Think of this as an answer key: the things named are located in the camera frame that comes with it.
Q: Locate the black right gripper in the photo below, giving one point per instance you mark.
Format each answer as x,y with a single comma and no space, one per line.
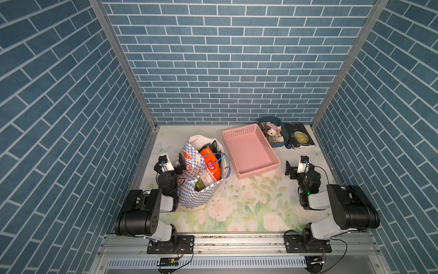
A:
289,169

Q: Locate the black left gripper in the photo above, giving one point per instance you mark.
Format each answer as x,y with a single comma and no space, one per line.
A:
177,170

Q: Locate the blue checkered paper bag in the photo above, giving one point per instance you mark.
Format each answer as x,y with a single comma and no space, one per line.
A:
190,158

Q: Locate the orange condiment packet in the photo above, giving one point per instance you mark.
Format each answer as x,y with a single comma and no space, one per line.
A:
212,172

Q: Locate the black red condiment packet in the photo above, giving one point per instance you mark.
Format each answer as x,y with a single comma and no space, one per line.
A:
213,147

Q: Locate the small green condiment packet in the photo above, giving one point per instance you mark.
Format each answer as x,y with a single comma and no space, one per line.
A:
199,186

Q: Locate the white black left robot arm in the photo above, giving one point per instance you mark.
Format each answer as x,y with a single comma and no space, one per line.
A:
139,215

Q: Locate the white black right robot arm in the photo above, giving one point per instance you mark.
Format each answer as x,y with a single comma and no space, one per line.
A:
351,210

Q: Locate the floral table mat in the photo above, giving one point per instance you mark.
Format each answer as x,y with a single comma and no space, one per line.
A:
264,202

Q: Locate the black book with yellow picture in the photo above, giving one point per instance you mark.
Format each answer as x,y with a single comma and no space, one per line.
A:
298,136

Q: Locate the pink paper roll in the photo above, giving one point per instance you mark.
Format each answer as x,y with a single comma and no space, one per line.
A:
272,132

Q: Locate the pink perforated plastic basket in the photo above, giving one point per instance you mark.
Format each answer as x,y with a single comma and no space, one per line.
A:
249,151

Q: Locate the dark teal storage bin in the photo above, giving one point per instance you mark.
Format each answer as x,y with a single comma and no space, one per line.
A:
267,122

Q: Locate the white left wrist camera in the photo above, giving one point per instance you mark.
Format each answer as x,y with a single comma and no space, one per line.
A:
165,164

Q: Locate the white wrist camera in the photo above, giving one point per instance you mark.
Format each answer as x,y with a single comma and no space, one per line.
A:
303,164
165,164

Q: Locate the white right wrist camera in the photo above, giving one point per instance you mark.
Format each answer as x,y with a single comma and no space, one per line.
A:
303,164

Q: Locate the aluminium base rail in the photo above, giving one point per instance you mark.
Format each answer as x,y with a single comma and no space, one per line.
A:
241,253

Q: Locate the aluminium corner post right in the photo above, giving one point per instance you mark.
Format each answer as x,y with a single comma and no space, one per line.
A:
365,31

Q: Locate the aluminium corner post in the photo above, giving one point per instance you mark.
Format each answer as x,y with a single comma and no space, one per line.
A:
109,31
365,31

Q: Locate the aluminium corner post left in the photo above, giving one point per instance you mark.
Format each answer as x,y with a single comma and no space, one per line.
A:
109,31

